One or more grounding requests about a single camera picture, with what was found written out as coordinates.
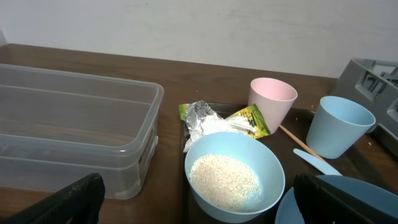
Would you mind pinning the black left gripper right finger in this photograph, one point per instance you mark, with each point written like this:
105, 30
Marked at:
321, 202

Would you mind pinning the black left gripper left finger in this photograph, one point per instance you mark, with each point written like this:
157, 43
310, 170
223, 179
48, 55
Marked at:
79, 202

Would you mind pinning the dark blue plate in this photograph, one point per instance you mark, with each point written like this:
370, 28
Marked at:
381, 199

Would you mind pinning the light blue plastic cup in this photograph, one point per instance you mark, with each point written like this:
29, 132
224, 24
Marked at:
338, 123

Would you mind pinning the pink plastic cup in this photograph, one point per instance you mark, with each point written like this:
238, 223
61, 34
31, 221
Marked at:
274, 98

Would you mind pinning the grey dishwasher rack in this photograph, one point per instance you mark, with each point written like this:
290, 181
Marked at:
373, 84

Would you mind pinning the light blue plastic knife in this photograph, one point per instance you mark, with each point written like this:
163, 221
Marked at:
323, 167

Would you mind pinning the dark brown serving tray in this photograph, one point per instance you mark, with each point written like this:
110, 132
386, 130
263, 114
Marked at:
368, 161

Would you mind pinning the wooden chopstick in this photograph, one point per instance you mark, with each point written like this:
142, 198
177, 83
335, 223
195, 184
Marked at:
300, 143

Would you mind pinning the clear plastic bin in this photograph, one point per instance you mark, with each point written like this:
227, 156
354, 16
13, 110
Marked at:
57, 127

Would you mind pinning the light blue rice bowl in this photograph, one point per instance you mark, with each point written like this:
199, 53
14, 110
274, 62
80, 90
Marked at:
234, 178

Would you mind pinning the crumpled yellow foil wrapper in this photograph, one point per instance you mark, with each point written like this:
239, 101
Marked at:
201, 120

